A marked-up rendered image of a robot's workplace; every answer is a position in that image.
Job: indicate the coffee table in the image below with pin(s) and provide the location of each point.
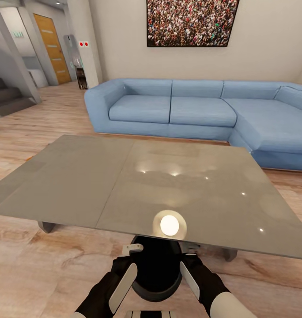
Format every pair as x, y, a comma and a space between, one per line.
204, 194

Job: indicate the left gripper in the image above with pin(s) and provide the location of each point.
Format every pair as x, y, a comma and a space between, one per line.
136, 260

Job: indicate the cauldron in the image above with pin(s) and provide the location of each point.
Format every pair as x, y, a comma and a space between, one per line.
158, 278

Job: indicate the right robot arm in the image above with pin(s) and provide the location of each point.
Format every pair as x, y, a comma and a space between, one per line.
207, 286

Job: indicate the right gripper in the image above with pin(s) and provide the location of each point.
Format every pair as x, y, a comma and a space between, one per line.
178, 259

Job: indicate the stairs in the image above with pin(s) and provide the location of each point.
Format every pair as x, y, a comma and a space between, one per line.
12, 101

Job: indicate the door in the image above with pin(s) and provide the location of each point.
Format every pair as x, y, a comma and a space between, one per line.
53, 48

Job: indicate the picture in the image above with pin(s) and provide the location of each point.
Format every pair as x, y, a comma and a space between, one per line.
190, 23

